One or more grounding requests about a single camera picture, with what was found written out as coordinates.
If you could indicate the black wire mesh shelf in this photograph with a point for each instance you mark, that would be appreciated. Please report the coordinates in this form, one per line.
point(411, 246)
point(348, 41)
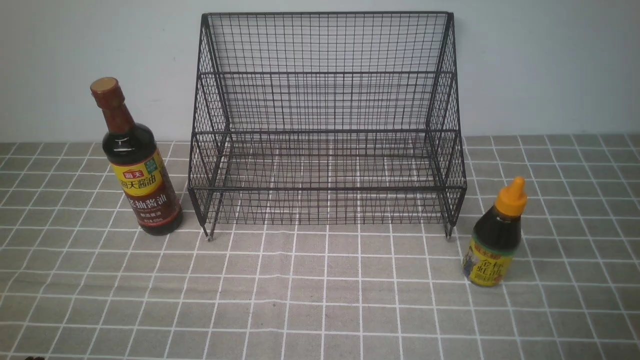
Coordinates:
point(327, 118)

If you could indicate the grey checked tablecloth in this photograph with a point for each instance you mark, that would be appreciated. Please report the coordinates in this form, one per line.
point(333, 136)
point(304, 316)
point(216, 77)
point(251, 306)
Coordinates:
point(81, 281)

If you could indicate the dark soy sauce bottle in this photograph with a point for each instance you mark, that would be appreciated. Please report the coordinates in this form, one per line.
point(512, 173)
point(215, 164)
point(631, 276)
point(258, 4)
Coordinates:
point(137, 163)

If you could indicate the small orange-capped sauce bottle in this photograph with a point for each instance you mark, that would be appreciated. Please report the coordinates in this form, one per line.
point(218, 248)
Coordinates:
point(496, 236)

